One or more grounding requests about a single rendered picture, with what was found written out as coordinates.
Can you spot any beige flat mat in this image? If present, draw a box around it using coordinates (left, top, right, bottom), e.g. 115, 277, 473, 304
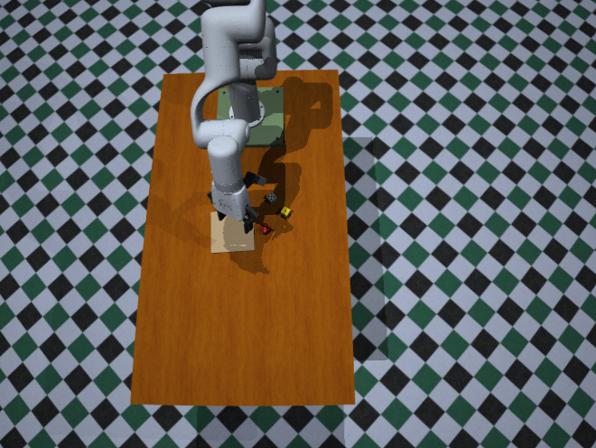
210, 211, 255, 253

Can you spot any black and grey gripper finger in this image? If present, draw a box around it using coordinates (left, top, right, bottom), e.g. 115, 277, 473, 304
207, 191, 227, 221
243, 205, 260, 234

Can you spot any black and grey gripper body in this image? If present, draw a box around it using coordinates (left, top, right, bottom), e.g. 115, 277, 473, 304
211, 182, 251, 220

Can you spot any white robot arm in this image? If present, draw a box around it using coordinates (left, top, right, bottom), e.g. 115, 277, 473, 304
191, 0, 277, 193

